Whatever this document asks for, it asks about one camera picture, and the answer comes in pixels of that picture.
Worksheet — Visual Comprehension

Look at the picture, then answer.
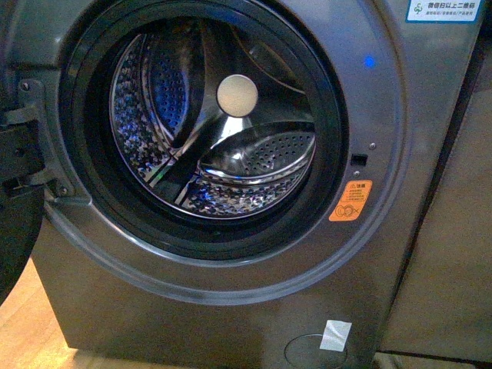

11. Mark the grey front-load washing machine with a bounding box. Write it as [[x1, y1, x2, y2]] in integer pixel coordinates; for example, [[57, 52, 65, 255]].
[[1, 1, 491, 368]]

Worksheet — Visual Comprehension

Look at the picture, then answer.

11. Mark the black washing machine door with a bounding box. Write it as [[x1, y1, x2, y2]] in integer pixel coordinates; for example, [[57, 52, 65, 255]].
[[1, 108, 45, 301]]

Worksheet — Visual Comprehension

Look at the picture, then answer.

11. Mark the orange warning sticker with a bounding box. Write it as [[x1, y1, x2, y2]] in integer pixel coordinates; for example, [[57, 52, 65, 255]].
[[329, 180, 373, 222]]

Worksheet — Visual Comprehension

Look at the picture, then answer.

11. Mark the white tape strip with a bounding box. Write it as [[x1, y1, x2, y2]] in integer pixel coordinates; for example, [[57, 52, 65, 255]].
[[319, 320, 352, 352]]

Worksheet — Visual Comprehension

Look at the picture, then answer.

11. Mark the grey cabinet beside washer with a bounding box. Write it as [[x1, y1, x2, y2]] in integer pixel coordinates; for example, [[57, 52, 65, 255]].
[[381, 36, 491, 368]]

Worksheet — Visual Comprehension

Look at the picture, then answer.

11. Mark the white blue info label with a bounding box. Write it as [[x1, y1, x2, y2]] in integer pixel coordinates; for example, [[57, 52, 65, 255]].
[[406, 0, 484, 23]]

